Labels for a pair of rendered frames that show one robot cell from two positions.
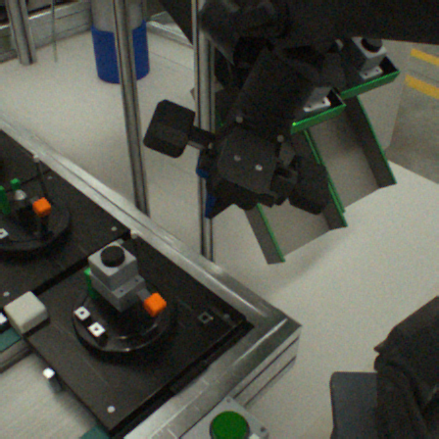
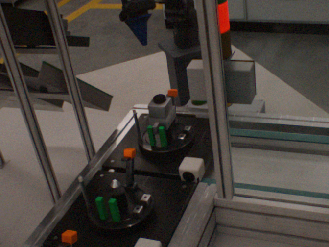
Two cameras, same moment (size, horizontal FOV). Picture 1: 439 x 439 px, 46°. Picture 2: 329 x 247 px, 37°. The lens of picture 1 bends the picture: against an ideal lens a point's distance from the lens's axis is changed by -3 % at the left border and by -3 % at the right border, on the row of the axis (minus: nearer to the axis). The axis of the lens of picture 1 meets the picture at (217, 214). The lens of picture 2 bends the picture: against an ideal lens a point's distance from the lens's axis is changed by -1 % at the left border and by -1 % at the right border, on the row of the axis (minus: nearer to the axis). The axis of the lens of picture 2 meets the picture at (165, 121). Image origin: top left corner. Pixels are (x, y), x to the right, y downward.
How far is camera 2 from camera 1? 1.32 m
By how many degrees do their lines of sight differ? 82
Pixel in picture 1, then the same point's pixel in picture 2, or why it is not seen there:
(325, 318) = (107, 133)
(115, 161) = not seen: outside the picture
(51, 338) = (198, 155)
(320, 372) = not seen: hidden behind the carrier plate
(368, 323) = (104, 122)
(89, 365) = (202, 137)
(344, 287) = not seen: hidden behind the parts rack
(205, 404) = (193, 110)
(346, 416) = (189, 51)
